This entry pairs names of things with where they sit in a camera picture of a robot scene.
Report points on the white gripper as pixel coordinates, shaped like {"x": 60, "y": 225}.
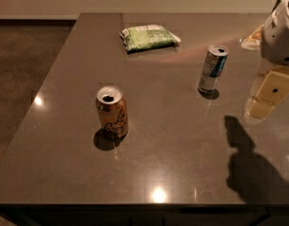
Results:
{"x": 278, "y": 41}

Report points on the silver blue redbull can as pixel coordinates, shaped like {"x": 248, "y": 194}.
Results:
{"x": 212, "y": 68}

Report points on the orange soda can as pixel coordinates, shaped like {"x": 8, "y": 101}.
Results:
{"x": 112, "y": 112}

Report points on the green snack bag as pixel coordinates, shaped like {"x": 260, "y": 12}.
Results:
{"x": 147, "y": 37}

